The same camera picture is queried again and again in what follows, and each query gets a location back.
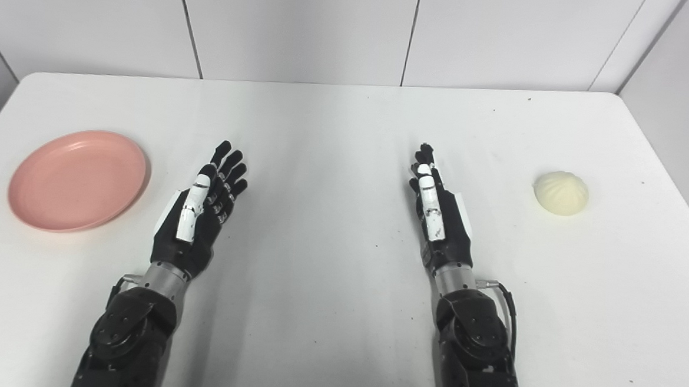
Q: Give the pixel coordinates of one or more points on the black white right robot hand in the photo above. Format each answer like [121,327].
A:
[453,240]

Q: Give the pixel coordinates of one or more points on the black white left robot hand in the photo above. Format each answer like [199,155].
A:
[197,242]

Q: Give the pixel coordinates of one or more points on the cream steamed bun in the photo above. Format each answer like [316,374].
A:
[561,193]

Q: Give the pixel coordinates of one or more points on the pink round plate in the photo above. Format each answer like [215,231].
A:
[77,182]

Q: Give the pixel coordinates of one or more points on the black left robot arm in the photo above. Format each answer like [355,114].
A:
[131,330]

